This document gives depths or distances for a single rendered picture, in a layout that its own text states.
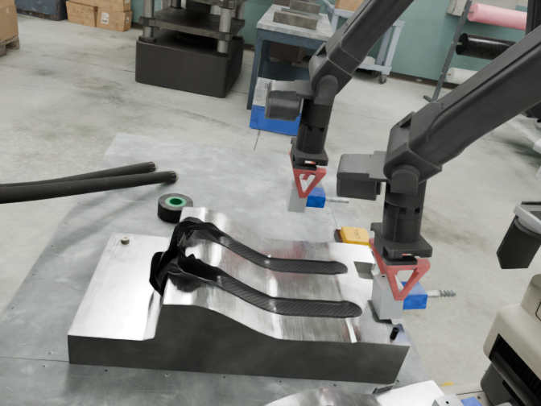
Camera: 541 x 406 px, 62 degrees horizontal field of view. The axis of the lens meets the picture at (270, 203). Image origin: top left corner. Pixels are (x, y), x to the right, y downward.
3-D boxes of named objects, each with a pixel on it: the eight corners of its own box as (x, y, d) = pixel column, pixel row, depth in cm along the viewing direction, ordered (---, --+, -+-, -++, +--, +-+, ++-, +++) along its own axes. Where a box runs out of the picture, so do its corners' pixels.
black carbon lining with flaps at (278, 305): (342, 269, 85) (355, 228, 81) (362, 333, 71) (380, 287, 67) (156, 250, 81) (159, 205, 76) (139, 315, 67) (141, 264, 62)
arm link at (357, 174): (419, 174, 56) (426, 122, 60) (328, 165, 59) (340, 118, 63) (413, 223, 65) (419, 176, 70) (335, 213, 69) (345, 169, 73)
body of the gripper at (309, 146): (294, 165, 86) (300, 129, 82) (289, 145, 95) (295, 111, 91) (327, 169, 87) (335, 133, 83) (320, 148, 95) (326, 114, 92)
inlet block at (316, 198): (343, 205, 100) (348, 184, 97) (348, 217, 95) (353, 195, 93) (285, 200, 98) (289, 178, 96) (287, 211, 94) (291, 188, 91)
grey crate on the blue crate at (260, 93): (320, 105, 420) (323, 89, 412) (320, 118, 384) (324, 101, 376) (256, 93, 419) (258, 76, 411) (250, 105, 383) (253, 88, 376)
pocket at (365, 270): (370, 278, 87) (375, 263, 85) (377, 296, 83) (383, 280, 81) (348, 275, 87) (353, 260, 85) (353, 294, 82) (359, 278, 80)
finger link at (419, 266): (382, 309, 67) (387, 253, 64) (369, 284, 74) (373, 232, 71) (426, 307, 68) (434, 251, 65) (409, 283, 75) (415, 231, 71)
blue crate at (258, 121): (315, 126, 430) (320, 103, 419) (315, 141, 394) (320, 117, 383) (252, 113, 429) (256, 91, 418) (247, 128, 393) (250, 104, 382)
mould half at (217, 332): (357, 280, 95) (374, 227, 88) (393, 384, 72) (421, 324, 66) (112, 256, 88) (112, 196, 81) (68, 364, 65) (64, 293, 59)
